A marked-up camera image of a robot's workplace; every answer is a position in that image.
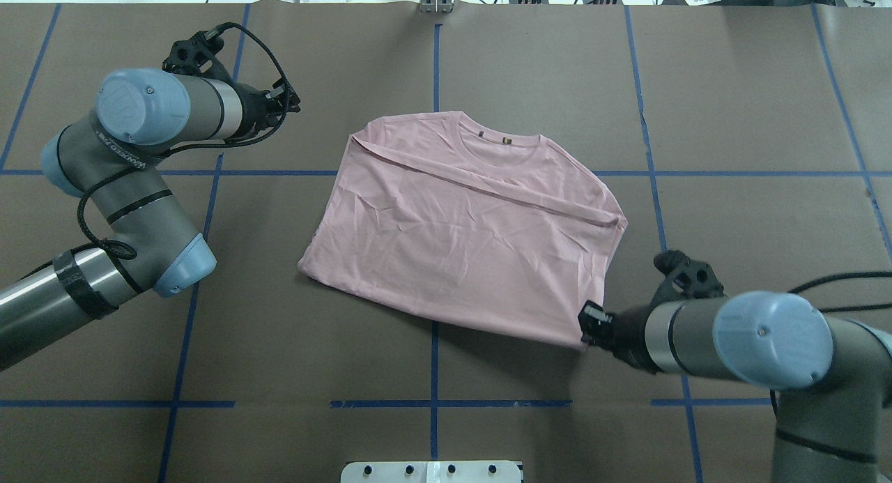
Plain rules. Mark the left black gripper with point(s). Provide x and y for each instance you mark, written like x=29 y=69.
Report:
x=256 y=110

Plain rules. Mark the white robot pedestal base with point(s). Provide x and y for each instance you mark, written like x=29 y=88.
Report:
x=434 y=471

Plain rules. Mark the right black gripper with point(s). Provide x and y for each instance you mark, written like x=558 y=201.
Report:
x=627 y=331

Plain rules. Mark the pink Snoopy t-shirt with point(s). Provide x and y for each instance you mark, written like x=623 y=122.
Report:
x=442 y=218

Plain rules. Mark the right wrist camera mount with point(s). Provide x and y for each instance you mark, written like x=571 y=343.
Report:
x=685 y=279

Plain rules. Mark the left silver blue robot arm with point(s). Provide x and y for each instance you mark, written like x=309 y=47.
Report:
x=138 y=236

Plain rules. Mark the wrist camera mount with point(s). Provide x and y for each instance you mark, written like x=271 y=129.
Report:
x=685 y=279
x=197 y=57

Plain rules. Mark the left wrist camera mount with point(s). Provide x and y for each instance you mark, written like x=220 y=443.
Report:
x=197 y=57

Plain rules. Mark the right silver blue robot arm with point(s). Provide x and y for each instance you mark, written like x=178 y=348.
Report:
x=831 y=376

